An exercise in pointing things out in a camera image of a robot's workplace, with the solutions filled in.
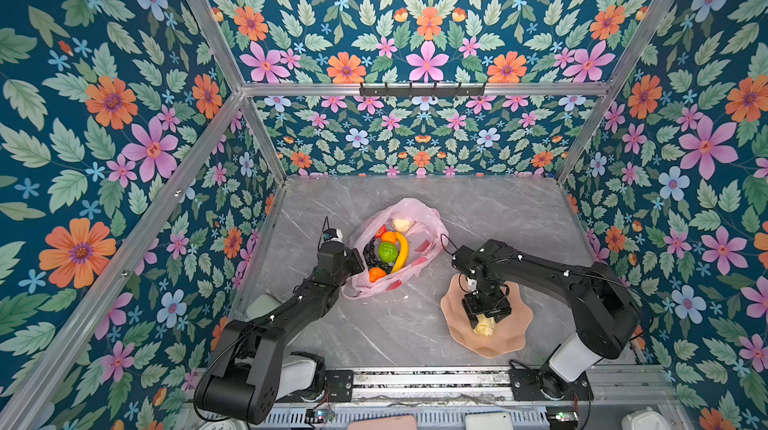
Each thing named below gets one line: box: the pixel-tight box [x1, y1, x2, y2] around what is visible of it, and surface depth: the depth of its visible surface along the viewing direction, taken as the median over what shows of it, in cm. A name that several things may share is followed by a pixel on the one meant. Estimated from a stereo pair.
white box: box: [465, 412, 514, 430], surface depth 69 cm
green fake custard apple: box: [378, 241, 399, 263], surface depth 95 cm
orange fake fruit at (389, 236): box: [381, 231, 396, 244], surface depth 100 cm
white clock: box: [198, 418, 249, 430], surface depth 66 cm
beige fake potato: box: [473, 314, 495, 337], surface depth 78 cm
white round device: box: [621, 407, 673, 430], surface depth 68 cm
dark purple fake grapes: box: [362, 239, 393, 274], surface depth 95 cm
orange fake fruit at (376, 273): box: [369, 267, 387, 283], surface depth 90 cm
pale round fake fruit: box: [392, 218, 412, 233], surface depth 102 cm
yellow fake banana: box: [392, 232, 409, 273], surface depth 99 cm
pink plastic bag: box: [342, 198, 449, 299], surface depth 96 cm
